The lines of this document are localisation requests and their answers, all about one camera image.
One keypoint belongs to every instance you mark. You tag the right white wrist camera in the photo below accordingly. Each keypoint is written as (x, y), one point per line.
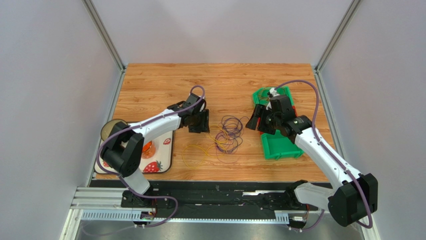
(271, 93)

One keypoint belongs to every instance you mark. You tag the right aluminium frame post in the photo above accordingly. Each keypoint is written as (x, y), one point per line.
(338, 33)

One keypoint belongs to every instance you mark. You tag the left aluminium frame post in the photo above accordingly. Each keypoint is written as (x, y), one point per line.
(100, 26)

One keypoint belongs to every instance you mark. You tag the red plastic bin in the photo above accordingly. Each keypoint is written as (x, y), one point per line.
(295, 110)

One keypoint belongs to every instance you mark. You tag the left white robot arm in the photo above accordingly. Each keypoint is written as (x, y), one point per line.
(123, 148)

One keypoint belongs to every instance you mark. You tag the strawberry pattern tray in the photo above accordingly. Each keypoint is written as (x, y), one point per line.
(159, 163)

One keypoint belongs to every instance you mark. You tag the far green plastic bin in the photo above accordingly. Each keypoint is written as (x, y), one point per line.
(260, 96)

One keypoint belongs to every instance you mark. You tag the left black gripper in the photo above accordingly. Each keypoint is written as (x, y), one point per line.
(204, 127)

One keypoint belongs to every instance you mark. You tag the green plastic bin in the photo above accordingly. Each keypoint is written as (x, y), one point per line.
(260, 96)
(277, 147)

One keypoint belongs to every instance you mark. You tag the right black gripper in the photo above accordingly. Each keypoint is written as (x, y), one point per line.
(263, 119)

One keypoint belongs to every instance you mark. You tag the near green plastic bin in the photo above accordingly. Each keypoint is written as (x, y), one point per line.
(277, 147)

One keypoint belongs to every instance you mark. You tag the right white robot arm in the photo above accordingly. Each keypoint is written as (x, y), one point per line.
(352, 196)

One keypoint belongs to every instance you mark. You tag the orange glass mug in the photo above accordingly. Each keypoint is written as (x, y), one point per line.
(148, 150)

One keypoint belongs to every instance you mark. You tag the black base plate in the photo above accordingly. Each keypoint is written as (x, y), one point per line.
(215, 200)

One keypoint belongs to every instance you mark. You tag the aluminium frame post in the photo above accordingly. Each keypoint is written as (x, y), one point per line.
(338, 33)
(100, 26)

